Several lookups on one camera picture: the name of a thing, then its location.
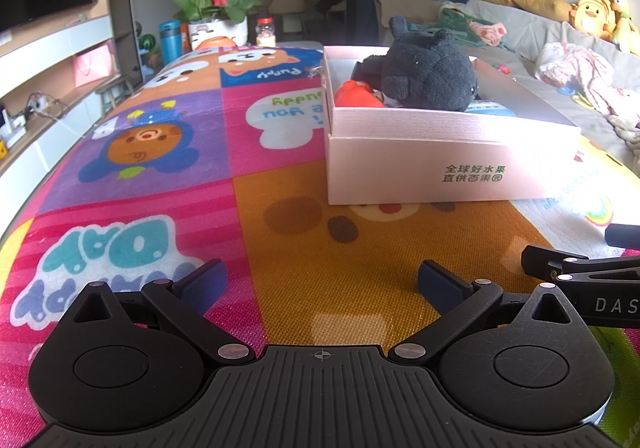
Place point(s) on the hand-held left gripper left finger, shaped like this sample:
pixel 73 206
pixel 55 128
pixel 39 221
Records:
pixel 202 284

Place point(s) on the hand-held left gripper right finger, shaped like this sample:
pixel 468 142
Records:
pixel 442 287

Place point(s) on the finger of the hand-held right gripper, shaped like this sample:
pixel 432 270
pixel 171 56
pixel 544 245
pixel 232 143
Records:
pixel 545 263
pixel 625 235

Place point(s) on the pale pink cardboard box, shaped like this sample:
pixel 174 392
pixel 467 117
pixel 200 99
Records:
pixel 425 162

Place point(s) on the blue white wet wipes packet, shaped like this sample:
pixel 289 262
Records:
pixel 492 108

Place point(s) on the red pig toy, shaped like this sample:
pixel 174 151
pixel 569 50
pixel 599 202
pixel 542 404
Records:
pixel 357 95

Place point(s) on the black plush toy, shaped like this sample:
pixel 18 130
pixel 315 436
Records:
pixel 425 70

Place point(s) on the colourful cartoon play mat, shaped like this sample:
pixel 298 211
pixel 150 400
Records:
pixel 165 142

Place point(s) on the pastel baby teether toy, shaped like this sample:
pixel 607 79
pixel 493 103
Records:
pixel 577 95

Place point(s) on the white pink floral cloth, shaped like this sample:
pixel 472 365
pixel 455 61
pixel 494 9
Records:
pixel 585 72

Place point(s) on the small pink toy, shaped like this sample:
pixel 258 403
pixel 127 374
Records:
pixel 503 68

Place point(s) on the small wooden stool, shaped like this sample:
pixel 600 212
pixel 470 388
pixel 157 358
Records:
pixel 115 90

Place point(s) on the yellow green plush toy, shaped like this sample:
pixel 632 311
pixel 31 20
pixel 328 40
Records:
pixel 626 22

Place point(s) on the grey covered sofa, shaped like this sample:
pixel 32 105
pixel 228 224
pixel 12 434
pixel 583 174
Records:
pixel 540 37

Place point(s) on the yellow duck plush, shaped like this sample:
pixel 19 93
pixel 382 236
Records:
pixel 592 15

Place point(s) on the pink clothing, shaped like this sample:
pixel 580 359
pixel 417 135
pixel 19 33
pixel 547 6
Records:
pixel 487 32

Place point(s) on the orange round toy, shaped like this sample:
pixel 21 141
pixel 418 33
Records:
pixel 216 42

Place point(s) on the blue water bottle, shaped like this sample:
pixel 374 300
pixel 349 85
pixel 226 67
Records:
pixel 170 42

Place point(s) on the pink paper bag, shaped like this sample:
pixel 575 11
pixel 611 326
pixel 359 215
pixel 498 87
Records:
pixel 92 66

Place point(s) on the watermelon ball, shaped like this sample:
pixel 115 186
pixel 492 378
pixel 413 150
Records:
pixel 149 43

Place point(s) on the green clothing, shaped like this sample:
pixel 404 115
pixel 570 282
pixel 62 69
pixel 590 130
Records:
pixel 460 25

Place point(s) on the yellow pillow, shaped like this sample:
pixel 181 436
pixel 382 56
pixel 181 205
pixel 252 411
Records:
pixel 525 2

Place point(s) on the clear jar with red lid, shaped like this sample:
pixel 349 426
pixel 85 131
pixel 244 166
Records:
pixel 265 32

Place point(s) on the black chair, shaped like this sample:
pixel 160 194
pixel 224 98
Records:
pixel 331 2

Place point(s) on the white tv wall cabinet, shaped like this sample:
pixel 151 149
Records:
pixel 50 137

